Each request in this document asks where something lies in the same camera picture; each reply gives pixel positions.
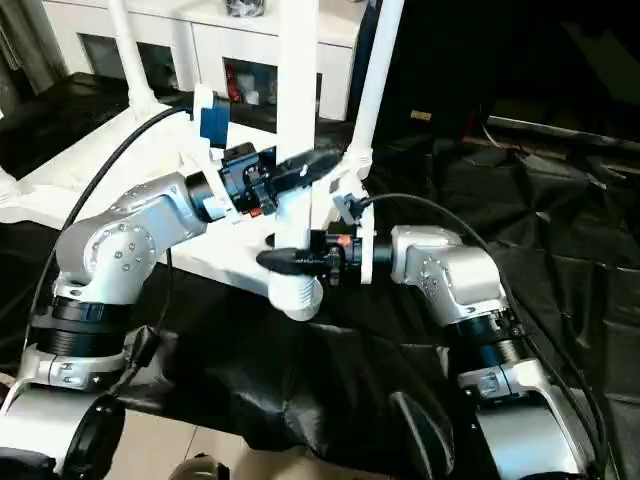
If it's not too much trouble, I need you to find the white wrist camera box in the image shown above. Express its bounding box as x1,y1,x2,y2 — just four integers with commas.
188,87,235,173
328,180,377,287

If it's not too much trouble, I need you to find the black plastic mat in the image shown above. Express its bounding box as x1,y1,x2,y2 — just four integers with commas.
0,68,640,480

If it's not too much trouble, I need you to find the black left camera cable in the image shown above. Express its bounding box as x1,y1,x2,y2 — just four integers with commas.
0,103,197,393

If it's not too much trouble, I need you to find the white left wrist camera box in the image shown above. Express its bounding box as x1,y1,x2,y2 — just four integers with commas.
188,87,235,173

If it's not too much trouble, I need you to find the white plastic table top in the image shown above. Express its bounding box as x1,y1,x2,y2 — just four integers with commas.
0,95,373,303

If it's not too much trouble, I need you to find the white plastic table leg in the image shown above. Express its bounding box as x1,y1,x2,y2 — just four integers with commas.
0,165,21,203
345,0,405,183
106,0,161,113
266,0,324,322

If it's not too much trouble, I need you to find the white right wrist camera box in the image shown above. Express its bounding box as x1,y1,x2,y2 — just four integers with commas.
328,180,377,287

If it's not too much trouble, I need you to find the long black bar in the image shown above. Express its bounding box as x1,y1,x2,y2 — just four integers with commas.
486,116,640,166

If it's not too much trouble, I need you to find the white cabinet with glass doors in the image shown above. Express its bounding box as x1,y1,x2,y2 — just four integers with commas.
40,0,381,123

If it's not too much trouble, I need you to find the grey object on cabinet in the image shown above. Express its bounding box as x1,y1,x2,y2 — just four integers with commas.
226,0,269,18

